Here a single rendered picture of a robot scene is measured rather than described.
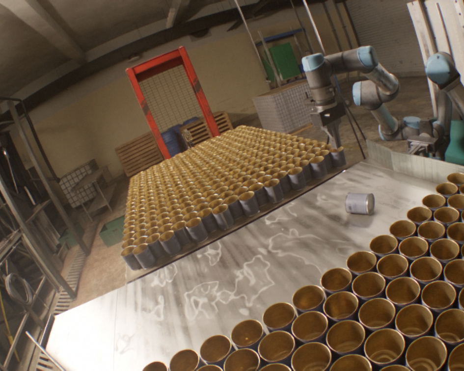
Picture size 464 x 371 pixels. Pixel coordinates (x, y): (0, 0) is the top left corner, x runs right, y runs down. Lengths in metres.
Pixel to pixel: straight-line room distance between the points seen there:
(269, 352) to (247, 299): 0.21
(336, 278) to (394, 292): 0.14
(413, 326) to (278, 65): 9.63
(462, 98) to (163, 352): 1.33
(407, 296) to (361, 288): 0.11
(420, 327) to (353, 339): 0.14
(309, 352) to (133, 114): 9.73
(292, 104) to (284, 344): 5.94
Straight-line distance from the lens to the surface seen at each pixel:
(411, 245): 0.69
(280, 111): 6.14
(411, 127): 1.62
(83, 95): 10.27
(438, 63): 1.20
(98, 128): 10.12
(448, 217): 0.78
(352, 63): 0.95
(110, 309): 1.02
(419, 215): 0.78
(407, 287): 0.60
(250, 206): 1.09
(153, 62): 2.53
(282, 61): 10.02
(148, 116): 2.47
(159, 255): 1.13
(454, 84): 1.22
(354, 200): 0.88
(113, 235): 4.64
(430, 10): 1.64
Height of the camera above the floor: 1.58
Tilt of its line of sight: 20 degrees down
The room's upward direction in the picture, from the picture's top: 23 degrees counter-clockwise
